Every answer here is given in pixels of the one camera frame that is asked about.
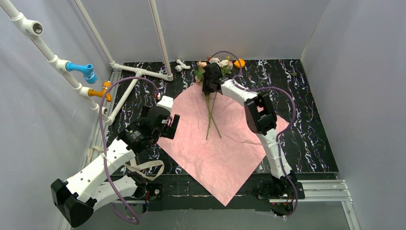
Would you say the fake white rose stem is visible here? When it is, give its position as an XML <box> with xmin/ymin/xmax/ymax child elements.
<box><xmin>193</xmin><ymin>61</ymin><xmax>222</xmax><ymax>140</ymax></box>

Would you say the fake cream rose stem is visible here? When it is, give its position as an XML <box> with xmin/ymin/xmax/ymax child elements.
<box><xmin>202</xmin><ymin>56</ymin><xmax>233</xmax><ymax>140</ymax></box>

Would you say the pink wrapping paper sheet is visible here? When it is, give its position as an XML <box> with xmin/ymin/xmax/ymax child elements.
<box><xmin>156</xmin><ymin>82</ymin><xmax>290</xmax><ymax>207</ymax></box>

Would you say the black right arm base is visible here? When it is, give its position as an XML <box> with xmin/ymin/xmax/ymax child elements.
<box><xmin>253</xmin><ymin>172</ymin><xmax>305</xmax><ymax>218</ymax></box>

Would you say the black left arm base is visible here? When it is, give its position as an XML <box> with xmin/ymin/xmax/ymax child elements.
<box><xmin>125</xmin><ymin>177</ymin><xmax>164</xmax><ymax>201</ymax></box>

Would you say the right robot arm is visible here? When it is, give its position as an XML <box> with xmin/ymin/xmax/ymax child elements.
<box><xmin>202</xmin><ymin>63</ymin><xmax>297</xmax><ymax>182</ymax></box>

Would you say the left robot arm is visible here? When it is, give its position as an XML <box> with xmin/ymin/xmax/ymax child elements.
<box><xmin>50</xmin><ymin>105</ymin><xmax>180</xmax><ymax>228</ymax></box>

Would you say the small orange object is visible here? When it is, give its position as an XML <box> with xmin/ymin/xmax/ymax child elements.
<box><xmin>234</xmin><ymin>58</ymin><xmax>246</xmax><ymax>69</ymax></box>

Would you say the beige printed ribbon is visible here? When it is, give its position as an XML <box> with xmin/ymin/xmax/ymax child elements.
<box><xmin>86</xmin><ymin>146</ymin><xmax>165</xmax><ymax>181</ymax></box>

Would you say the small white pipe fitting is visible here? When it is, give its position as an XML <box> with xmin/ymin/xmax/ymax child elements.
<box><xmin>175</xmin><ymin>59</ymin><xmax>191</xmax><ymax>72</ymax></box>

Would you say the brass orange tap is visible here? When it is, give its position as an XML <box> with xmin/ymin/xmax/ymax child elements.
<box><xmin>88</xmin><ymin>81</ymin><xmax>112</xmax><ymax>102</ymax></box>

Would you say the blue plastic tap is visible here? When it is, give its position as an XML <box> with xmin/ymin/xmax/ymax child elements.
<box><xmin>65</xmin><ymin>62</ymin><xmax>98</xmax><ymax>84</ymax></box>

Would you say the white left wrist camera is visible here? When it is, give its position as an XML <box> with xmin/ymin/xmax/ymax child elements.
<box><xmin>156</xmin><ymin>96</ymin><xmax>174</xmax><ymax>113</ymax></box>

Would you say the white PVC pipe frame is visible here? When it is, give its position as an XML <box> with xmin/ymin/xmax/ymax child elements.
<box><xmin>0</xmin><ymin>0</ymin><xmax>174</xmax><ymax>126</ymax></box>

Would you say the aluminium rail frame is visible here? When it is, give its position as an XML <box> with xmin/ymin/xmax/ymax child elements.
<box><xmin>59</xmin><ymin>70</ymin><xmax>361</xmax><ymax>230</ymax></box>

